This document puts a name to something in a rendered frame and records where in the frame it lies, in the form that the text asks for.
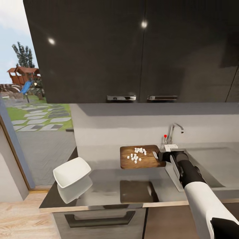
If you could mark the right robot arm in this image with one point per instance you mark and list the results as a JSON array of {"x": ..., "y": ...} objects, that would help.
[{"x": 212, "y": 219}]

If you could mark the dishwasher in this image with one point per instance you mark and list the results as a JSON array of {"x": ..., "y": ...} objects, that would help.
[{"x": 124, "y": 223}]

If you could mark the bowl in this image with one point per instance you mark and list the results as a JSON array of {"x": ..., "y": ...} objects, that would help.
[{"x": 71, "y": 172}]

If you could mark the cutting board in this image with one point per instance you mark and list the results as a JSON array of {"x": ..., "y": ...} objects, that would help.
[{"x": 146, "y": 159}]

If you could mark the drop in sink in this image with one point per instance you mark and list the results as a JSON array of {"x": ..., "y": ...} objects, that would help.
[{"x": 219, "y": 166}]

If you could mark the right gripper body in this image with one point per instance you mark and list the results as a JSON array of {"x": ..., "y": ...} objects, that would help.
[{"x": 162, "y": 156}]

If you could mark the fixed window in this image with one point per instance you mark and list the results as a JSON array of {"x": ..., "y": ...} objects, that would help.
[{"x": 40, "y": 135}]

